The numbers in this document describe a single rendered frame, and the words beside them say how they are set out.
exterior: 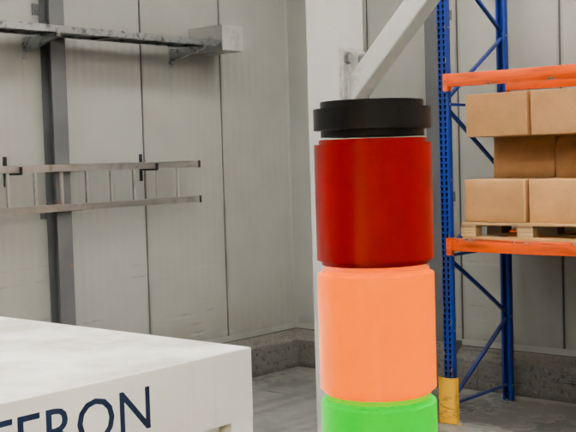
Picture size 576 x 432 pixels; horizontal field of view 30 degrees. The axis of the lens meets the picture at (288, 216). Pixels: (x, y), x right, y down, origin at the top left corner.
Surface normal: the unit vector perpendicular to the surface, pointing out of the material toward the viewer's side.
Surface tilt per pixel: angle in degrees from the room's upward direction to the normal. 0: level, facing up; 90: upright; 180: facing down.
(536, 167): 92
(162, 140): 90
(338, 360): 90
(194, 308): 90
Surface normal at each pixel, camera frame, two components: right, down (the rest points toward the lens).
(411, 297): 0.46, 0.04
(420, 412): 0.67, 0.02
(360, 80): -0.65, 0.06
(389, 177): 0.21, 0.04
